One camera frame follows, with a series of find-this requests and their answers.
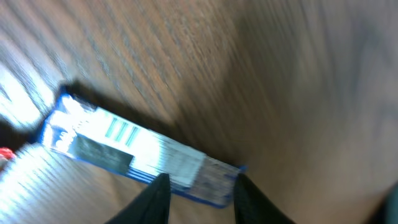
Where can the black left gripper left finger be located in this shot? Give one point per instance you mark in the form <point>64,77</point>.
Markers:
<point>151,206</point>

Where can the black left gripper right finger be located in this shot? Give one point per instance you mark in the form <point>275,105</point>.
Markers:
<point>251,206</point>

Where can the small blue barcode packet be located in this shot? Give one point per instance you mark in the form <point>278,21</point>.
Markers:
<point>82,131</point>

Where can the KitKat bar red green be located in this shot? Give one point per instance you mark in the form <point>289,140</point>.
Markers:
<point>6,155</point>

